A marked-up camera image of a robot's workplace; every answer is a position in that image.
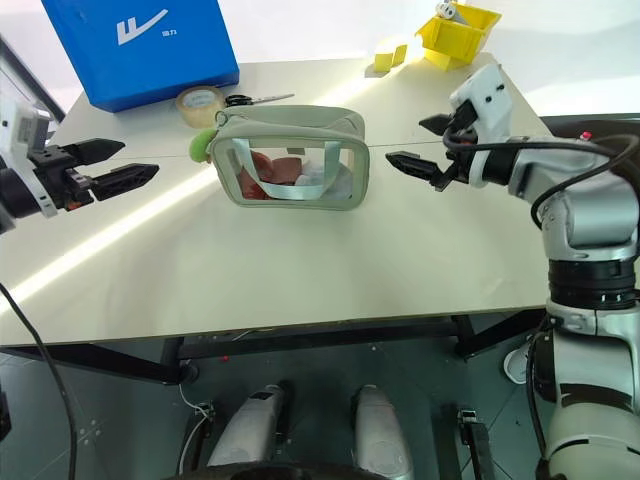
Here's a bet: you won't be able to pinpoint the black handled scissors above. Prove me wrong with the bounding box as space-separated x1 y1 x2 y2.
224 90 297 108

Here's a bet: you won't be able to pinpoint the silver left robot leg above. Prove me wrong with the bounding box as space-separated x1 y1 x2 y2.
205 381 292 472

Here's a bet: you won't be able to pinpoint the green pompom zipper charm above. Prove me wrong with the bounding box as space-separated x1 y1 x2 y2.
187 128 219 165

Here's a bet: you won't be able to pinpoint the white floor cable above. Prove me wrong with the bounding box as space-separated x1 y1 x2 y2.
177 383 213 469

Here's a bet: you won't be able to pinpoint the yellow plastic parts bin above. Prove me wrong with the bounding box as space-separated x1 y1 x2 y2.
414 3 503 72

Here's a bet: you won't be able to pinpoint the blue box with white logo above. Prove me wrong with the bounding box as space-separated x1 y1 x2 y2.
40 0 241 114

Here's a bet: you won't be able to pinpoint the dark rounded robot torso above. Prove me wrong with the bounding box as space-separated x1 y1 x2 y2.
198 461 419 480

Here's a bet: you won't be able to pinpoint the white item in bin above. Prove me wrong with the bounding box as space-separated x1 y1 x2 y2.
433 0 470 24

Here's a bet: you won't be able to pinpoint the silver robot leg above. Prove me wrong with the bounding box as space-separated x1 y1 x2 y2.
351 383 415 477
205 381 292 472

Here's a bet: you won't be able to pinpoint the white round floor object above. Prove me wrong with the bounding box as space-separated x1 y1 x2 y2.
501 346 532 387

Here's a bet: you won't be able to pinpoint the black frame in background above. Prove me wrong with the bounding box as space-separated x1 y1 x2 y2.
0 33 65 132

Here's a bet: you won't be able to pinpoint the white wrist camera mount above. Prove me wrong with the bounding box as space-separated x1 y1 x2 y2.
447 63 516 189
0 97 57 220

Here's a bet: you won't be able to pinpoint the black floor stand foot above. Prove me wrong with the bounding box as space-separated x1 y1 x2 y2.
456 408 495 480

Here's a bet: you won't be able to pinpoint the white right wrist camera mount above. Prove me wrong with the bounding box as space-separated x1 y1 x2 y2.
447 63 516 189

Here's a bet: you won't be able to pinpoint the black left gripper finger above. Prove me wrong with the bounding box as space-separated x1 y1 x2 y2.
58 138 127 167
91 163 161 203

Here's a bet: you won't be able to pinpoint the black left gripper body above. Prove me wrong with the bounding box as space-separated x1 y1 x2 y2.
28 145 97 212

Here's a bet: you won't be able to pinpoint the clear packing tape roll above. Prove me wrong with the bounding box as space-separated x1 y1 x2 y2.
175 85 228 130

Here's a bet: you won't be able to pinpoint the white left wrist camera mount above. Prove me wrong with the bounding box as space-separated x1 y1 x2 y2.
0 97 57 220

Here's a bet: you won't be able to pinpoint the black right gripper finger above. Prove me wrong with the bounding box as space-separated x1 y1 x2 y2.
418 113 459 136
384 151 452 194

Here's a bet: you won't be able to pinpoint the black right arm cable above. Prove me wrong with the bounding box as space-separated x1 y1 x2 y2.
442 125 640 227

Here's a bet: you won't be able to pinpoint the clear green-trimmed toiletry bag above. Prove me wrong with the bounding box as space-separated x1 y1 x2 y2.
208 104 372 213

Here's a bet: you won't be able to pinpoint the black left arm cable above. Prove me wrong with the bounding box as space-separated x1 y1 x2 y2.
0 282 84 480

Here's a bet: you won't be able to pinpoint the black table frame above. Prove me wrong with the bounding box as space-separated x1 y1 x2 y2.
0 307 549 386

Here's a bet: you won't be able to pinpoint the silver right robot leg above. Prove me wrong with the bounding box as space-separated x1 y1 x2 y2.
351 383 415 477

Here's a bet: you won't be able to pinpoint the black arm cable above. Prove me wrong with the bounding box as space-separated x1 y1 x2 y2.
0 282 84 480
442 125 640 227

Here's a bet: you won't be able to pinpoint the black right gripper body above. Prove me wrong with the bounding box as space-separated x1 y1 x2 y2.
441 99 482 193

